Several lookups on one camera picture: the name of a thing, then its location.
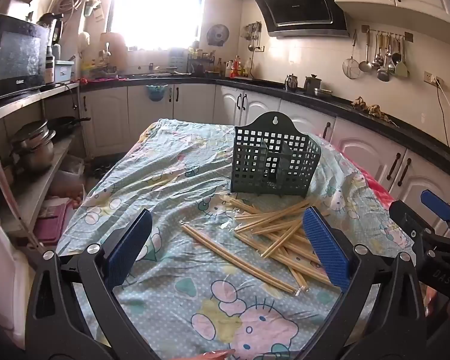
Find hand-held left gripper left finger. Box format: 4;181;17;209
24;208;153;360

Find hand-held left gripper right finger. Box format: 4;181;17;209
302;206;428;360

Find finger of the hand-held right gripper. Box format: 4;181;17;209
389;199;441;244
420;190;450;239

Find pile of bamboo chopsticks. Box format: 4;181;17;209
180;193;332;297

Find green plastic utensil basket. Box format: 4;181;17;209
230;112;322;197

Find person's left hand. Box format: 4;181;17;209
194;349;236;360

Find cartoon printed tablecloth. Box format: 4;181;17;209
55;119;417;360

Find pink box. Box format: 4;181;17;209
34;204;70;242

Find dark slippers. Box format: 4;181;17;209
94;161;115;179

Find metal storage shelf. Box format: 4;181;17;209
0;82;87;248

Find black kitchen countertop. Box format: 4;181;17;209
77;73;450;186

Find ginger roots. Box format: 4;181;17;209
352;97;392;122

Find white plastic bag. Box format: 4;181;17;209
0;202;27;349

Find black frying pan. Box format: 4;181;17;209
47;116;92;136

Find stacked steel pots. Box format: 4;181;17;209
10;120;57;171

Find pale green spatula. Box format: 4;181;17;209
394;37;410;79

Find large steel ladle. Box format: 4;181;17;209
377;35;391;82

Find white base cabinets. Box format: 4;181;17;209
79;82;450;241

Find blue hanging bin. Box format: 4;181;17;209
146;83;169;102

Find metal mesh strainer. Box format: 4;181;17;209
342;30;362;80

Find steel lidded pot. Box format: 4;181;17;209
304;74;322;94

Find light blue storage box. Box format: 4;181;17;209
54;60;76;83

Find dark bottle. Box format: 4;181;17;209
45;45;56;87

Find black dish rack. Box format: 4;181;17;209
187;50;215;76

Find condiment bottles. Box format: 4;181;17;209
215;55;256;79

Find black microwave oven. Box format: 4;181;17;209
0;14;51;103

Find hanging kitchen tools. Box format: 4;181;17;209
242;22;263;51

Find black range hood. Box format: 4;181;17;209
247;0;351;39

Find bright kitchen window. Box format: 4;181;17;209
107;0;207;51

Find white power cable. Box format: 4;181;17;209
435;79;450;147

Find small round wall fan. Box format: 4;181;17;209
206;24;230;47

